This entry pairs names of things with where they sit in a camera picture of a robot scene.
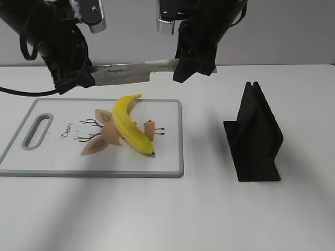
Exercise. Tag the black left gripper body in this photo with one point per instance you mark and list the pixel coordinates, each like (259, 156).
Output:
(65, 49)

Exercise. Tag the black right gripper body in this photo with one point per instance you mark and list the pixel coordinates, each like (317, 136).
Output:
(194, 44)

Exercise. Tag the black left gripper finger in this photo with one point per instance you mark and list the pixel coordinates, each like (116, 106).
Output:
(63, 85)
(85, 80)

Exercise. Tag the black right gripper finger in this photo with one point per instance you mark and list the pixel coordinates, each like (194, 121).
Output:
(187, 67)

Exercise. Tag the white-handled kitchen knife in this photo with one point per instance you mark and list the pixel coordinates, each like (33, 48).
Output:
(120, 74)

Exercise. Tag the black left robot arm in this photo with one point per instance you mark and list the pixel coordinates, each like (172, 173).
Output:
(29, 19)

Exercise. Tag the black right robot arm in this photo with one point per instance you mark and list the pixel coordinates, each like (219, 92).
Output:
(220, 16)

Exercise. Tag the yellow plastic banana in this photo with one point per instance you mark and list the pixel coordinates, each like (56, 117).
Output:
(126, 127)

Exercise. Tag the white grey-rimmed cutting board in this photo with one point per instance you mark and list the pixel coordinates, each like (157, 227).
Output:
(60, 137)

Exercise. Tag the black knife stand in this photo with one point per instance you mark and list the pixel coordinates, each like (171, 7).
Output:
(254, 138)

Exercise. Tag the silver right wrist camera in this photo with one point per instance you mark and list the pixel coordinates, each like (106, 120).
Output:
(167, 13)

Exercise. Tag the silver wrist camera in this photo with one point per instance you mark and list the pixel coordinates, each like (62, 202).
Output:
(90, 13)
(167, 13)

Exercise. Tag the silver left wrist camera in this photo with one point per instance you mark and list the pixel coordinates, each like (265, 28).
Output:
(90, 13)

